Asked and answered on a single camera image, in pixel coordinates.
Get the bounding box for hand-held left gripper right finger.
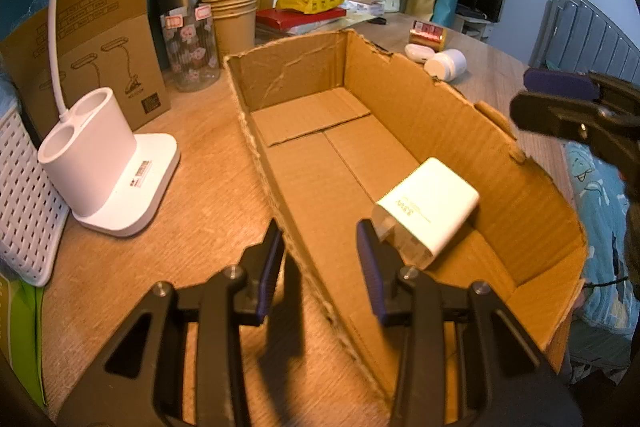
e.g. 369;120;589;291
355;218;586;427

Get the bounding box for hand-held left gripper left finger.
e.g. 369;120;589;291
56;218;301;427

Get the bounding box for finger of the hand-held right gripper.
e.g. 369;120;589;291
509;92;628;168
523;68;628;104

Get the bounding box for white plastic bottle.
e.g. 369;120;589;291
424;49;468;82

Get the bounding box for brown cardboard box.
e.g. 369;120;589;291
222;29;588;408

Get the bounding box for red and gold can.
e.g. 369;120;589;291
409;20;446;48

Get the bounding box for white earbuds case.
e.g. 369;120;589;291
404;43;436;62

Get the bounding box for blue printed blanket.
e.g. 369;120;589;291
562;139;640;383

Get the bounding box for white television stand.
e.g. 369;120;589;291
452;9;493;40

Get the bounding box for white desk lamp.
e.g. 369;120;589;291
37;0;182;239

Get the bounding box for small white boxes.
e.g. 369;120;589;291
345;0;386;15

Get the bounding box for stack of brown paper cups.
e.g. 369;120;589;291
201;0;258;60

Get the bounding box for white plastic basket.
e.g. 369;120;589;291
0;104;70;287

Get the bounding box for green packet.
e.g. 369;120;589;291
0;274;48;408

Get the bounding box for red book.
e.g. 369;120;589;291
255;6;348;32

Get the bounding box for yellow wipes packet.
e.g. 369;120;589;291
276;0;347;15

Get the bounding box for printed brown lamp carton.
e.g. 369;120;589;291
0;0;172;132

